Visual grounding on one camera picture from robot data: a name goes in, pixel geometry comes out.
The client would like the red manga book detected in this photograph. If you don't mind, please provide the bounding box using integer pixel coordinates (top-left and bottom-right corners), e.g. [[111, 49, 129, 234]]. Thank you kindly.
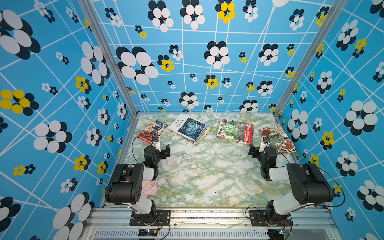
[[138, 120, 168, 145]]

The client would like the pink cloth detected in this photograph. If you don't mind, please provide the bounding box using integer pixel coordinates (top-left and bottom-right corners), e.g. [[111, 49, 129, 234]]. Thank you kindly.
[[142, 180, 158, 196]]

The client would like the white book with galaxy cover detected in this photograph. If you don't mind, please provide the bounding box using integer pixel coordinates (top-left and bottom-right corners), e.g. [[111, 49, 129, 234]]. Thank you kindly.
[[168, 114, 209, 142]]

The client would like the yellow Chinese history picture book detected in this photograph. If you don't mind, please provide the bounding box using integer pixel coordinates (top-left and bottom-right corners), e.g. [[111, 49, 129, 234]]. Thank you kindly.
[[191, 127, 212, 146]]

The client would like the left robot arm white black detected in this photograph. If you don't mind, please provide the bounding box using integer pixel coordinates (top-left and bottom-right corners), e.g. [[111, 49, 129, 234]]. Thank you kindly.
[[105, 145, 171, 227]]

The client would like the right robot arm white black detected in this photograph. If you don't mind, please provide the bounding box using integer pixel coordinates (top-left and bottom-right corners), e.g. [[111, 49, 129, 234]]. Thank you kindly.
[[249, 145, 334, 226]]

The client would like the red brown illustrated book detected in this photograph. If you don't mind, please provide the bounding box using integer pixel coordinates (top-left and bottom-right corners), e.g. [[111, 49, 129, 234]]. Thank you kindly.
[[258, 125, 297, 154]]

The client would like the green red dinosaur book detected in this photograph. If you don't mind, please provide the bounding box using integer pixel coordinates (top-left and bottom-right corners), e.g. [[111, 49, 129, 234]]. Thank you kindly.
[[217, 119, 254, 146]]

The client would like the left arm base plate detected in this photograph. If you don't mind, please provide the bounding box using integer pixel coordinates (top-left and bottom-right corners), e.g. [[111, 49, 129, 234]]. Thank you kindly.
[[129, 210, 171, 227]]

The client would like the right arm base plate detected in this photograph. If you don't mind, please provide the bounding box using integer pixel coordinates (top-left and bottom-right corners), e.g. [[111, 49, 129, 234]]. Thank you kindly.
[[248, 210, 293, 228]]

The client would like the aluminium front rail frame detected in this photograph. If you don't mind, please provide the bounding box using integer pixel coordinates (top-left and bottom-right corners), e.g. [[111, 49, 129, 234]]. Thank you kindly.
[[81, 208, 342, 240]]

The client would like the left aluminium corner post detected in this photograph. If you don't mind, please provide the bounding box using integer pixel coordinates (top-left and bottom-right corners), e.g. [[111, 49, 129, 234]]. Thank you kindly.
[[78, 0, 139, 118]]

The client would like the aluminium corner post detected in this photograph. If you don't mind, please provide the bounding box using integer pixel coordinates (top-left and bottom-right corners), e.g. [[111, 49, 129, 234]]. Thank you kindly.
[[274, 0, 348, 120], [78, 0, 139, 118]]

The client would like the right aluminium corner post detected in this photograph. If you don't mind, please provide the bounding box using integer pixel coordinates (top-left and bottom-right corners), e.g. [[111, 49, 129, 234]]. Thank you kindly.
[[274, 0, 348, 120]]

